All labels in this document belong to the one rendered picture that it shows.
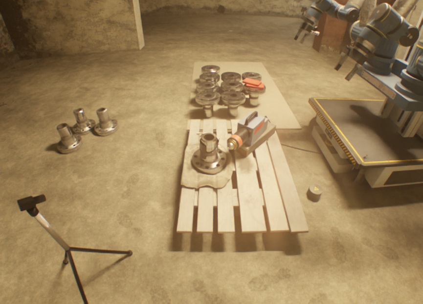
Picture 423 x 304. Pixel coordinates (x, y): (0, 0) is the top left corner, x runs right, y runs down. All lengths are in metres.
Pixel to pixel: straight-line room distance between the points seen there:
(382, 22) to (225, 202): 1.33
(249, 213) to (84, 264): 1.08
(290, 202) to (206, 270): 0.68
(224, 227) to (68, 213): 1.16
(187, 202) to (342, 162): 1.29
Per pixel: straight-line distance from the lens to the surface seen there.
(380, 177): 1.99
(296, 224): 1.47
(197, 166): 1.64
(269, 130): 1.99
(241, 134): 1.66
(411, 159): 2.09
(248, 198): 1.54
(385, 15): 1.36
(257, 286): 1.43
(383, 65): 2.21
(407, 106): 1.86
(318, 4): 1.98
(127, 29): 5.34
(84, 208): 1.88
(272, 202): 1.55
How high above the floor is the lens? 1.35
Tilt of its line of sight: 39 degrees down
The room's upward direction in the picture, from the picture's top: straight up
